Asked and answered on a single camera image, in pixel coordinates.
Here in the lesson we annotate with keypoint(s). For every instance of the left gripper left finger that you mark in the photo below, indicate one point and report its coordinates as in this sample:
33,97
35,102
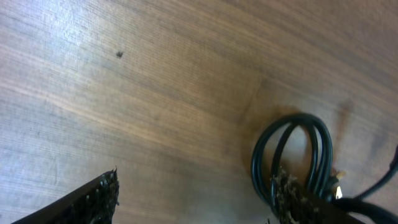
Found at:
92,203

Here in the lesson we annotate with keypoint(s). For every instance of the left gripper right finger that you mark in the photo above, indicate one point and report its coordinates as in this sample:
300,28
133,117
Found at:
293,204

